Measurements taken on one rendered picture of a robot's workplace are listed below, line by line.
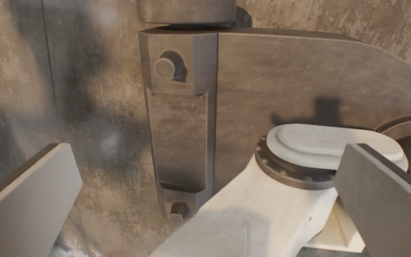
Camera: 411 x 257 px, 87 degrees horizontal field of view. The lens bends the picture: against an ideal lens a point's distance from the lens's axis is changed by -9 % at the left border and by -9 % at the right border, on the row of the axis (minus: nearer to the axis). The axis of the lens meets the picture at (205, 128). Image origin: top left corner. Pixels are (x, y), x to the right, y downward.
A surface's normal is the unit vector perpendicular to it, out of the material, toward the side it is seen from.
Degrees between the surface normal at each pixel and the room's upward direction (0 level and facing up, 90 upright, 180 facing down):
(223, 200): 90
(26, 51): 0
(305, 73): 0
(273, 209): 90
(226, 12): 61
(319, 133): 90
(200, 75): 45
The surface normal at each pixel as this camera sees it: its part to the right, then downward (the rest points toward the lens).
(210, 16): 0.44, 0.46
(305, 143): 0.00, -0.88
